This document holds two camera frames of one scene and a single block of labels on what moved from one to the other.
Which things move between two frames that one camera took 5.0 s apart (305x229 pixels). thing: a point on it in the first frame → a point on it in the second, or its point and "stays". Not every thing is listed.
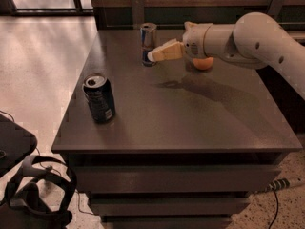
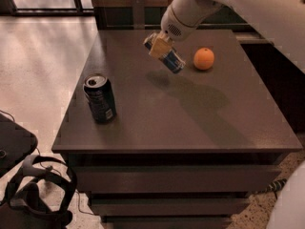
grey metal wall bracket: (137, 5) stays
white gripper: (193, 42) → (173, 28)
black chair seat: (16, 143) stays
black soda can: (99, 93) stays
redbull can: (149, 42) → (172, 59)
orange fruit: (203, 64) stays
